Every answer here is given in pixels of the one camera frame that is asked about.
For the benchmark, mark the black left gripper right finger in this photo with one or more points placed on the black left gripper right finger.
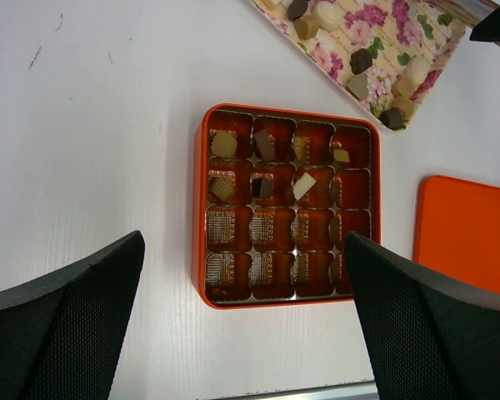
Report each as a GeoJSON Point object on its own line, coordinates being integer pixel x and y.
{"type": "Point", "coordinates": [428, 336]}

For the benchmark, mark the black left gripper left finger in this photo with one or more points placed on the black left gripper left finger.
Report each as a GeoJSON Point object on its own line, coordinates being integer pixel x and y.
{"type": "Point", "coordinates": [61, 334]}

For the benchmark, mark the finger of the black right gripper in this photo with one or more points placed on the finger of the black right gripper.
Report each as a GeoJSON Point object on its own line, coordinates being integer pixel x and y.
{"type": "Point", "coordinates": [488, 27]}

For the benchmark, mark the metal tongs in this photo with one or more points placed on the metal tongs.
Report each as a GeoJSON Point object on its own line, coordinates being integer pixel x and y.
{"type": "Point", "coordinates": [470, 6]}

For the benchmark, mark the orange box lid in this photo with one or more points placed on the orange box lid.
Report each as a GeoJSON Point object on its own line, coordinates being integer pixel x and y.
{"type": "Point", "coordinates": [457, 230]}

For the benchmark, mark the dark cup chocolate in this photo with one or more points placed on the dark cup chocolate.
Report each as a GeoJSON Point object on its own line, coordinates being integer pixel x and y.
{"type": "Point", "coordinates": [393, 118]}

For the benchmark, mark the dark flower chocolate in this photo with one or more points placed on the dark flower chocolate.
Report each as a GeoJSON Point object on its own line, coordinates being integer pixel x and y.
{"type": "Point", "coordinates": [360, 61]}

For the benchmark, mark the tan heart chocolate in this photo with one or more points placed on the tan heart chocolate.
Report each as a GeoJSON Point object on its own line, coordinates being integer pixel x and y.
{"type": "Point", "coordinates": [358, 86]}

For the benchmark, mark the white round chocolate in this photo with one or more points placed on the white round chocolate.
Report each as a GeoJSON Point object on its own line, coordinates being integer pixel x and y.
{"type": "Point", "coordinates": [329, 15]}

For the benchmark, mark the tan round chocolate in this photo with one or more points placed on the tan round chocolate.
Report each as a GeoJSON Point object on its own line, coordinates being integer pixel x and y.
{"type": "Point", "coordinates": [306, 27]}

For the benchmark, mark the white square chocolate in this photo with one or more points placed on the white square chocolate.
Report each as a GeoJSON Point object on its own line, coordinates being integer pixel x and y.
{"type": "Point", "coordinates": [303, 185]}

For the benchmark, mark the orange chocolate box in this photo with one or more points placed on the orange chocolate box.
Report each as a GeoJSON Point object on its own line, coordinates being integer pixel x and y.
{"type": "Point", "coordinates": [253, 244]}

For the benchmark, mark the floral tray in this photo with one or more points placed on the floral tray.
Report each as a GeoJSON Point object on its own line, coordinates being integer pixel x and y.
{"type": "Point", "coordinates": [382, 54]}

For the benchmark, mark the aluminium table rail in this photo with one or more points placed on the aluminium table rail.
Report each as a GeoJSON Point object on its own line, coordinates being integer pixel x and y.
{"type": "Point", "coordinates": [357, 390]}

